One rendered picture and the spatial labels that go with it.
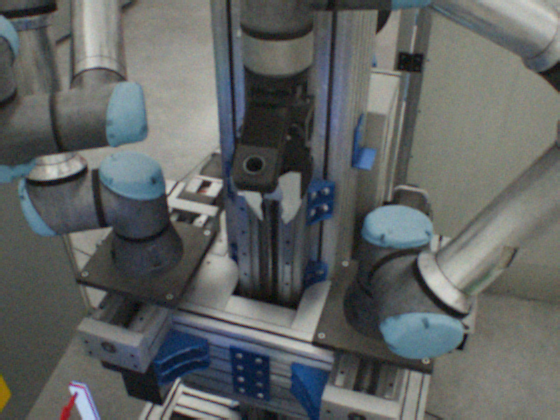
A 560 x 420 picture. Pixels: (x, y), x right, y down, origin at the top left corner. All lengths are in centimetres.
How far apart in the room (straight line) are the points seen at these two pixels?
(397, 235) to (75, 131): 52
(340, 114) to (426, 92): 104
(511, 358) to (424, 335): 162
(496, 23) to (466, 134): 139
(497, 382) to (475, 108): 102
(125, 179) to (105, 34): 35
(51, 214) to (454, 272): 70
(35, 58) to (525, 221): 80
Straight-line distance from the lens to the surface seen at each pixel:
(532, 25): 84
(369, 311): 110
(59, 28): 473
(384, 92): 143
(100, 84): 76
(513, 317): 266
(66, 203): 114
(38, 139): 74
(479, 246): 87
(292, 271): 124
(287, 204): 73
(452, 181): 230
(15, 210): 197
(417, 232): 99
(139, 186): 110
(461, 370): 243
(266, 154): 61
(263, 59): 62
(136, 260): 121
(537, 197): 84
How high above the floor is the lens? 193
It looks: 41 degrees down
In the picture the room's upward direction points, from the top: straight up
